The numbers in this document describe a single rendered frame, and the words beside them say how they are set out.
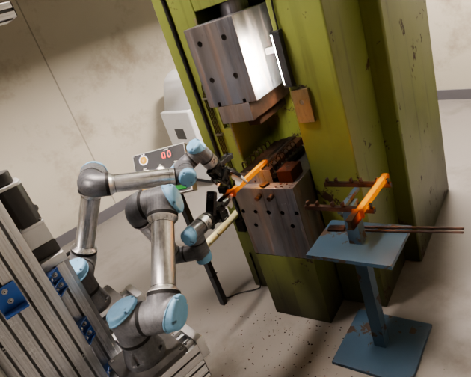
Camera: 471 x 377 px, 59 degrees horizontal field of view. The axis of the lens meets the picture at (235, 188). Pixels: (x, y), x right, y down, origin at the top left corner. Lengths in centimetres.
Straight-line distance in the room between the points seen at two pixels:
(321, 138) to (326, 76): 31
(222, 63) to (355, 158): 79
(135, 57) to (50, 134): 135
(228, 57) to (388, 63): 85
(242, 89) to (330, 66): 43
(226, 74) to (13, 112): 312
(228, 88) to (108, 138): 317
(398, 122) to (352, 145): 45
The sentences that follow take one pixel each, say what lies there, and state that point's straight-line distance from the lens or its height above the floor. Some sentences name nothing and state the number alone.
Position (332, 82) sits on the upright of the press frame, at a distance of 203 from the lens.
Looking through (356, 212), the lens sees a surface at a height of 96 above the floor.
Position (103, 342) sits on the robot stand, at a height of 85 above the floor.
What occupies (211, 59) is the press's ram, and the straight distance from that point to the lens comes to 214.
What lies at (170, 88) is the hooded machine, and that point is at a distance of 499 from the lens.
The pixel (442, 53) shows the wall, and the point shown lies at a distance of 556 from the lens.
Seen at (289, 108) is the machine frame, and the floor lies 116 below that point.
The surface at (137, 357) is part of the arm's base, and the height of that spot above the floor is 87.
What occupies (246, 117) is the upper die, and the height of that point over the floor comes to 129.
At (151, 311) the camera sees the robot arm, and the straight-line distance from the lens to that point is 145.
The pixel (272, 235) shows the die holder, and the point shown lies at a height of 61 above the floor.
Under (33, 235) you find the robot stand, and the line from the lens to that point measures 157.
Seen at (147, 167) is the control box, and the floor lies 112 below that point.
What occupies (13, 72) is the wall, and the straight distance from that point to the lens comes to 488.
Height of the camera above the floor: 183
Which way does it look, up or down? 23 degrees down
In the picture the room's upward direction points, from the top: 19 degrees counter-clockwise
